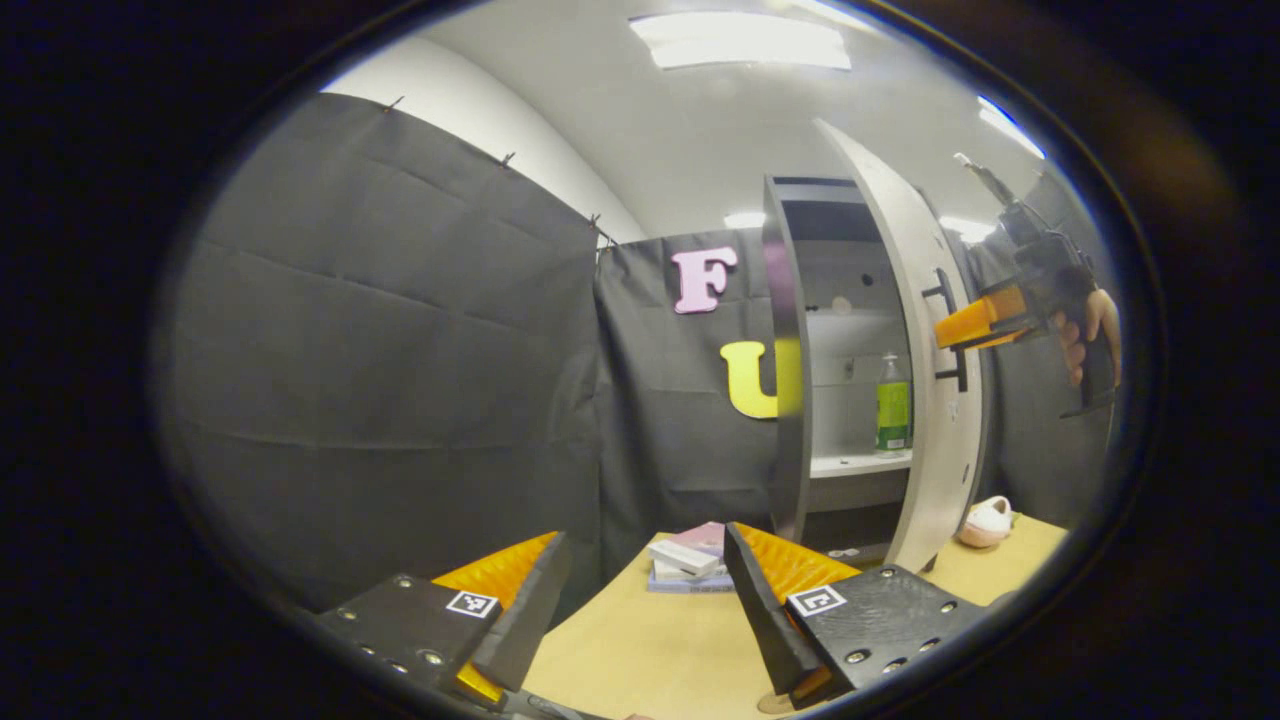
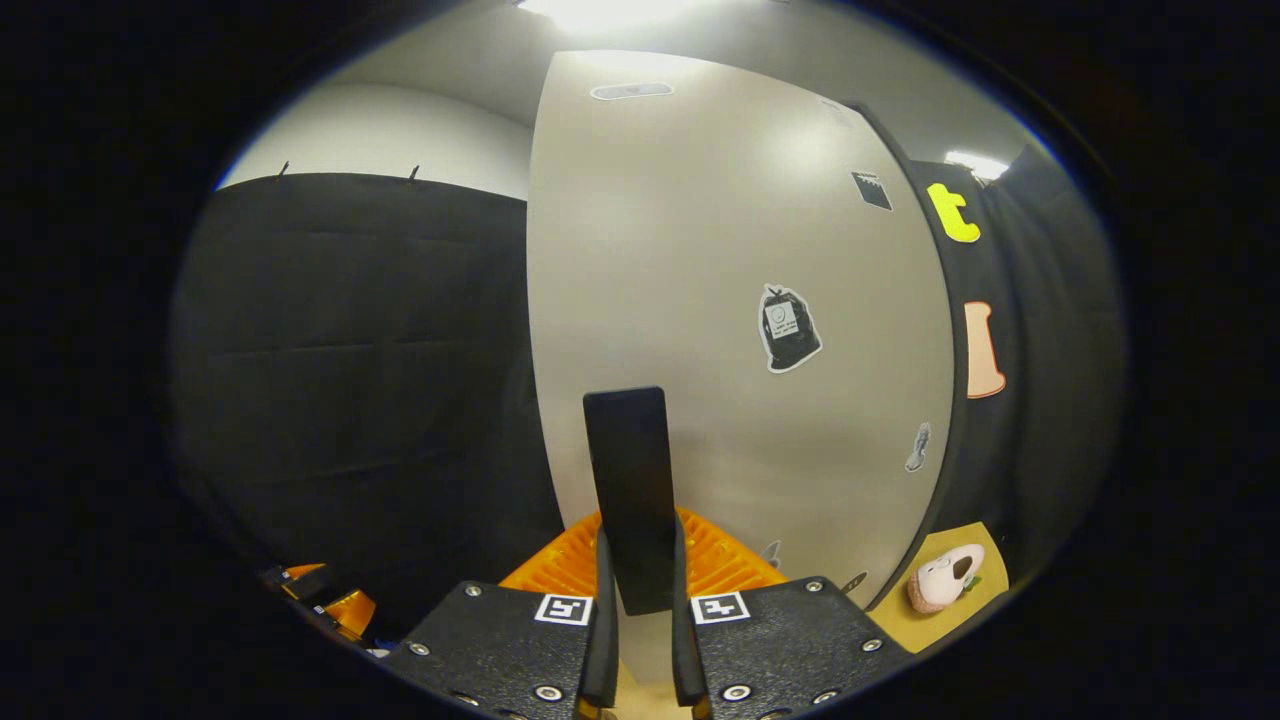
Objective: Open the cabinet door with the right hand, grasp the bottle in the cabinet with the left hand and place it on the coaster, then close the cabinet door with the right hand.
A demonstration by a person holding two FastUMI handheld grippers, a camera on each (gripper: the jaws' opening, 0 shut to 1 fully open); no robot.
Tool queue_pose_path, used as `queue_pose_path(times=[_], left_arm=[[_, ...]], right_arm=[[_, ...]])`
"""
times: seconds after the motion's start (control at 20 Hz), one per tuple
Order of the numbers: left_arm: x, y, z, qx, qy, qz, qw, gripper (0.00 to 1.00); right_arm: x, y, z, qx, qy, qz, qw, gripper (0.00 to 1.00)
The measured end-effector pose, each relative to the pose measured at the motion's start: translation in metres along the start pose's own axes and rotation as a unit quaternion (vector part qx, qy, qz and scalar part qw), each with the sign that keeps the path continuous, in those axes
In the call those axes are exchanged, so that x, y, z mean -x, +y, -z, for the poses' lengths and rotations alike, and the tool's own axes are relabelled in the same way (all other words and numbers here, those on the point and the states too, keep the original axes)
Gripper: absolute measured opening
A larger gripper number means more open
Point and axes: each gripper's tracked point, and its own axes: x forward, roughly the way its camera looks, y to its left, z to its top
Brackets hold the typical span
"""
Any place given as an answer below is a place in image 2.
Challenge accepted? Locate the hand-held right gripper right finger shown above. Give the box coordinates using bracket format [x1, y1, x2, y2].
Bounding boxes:
[672, 508, 913, 720]

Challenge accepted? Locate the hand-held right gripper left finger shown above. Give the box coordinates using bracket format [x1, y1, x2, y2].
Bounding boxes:
[380, 510, 619, 720]

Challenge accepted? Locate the black cabinet door handle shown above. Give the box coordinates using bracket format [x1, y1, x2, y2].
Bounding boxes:
[583, 387, 676, 616]

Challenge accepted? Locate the white cabinet door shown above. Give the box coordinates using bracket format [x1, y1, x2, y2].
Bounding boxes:
[527, 50, 956, 691]

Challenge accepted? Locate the pink plush toy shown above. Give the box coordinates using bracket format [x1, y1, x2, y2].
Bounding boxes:
[907, 543, 986, 614]

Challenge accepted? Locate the black backdrop cloth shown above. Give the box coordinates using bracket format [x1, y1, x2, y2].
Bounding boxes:
[170, 145, 1126, 641]

